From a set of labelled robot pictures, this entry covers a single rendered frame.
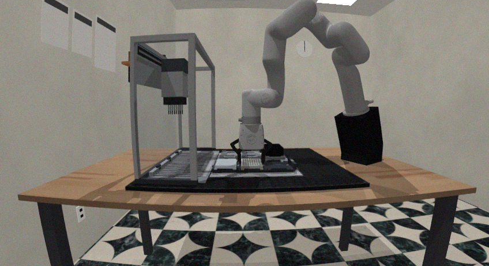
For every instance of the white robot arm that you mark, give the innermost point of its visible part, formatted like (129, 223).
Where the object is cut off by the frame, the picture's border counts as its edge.
(350, 50)

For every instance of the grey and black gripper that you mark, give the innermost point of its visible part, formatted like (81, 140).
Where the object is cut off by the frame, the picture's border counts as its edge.
(251, 137)

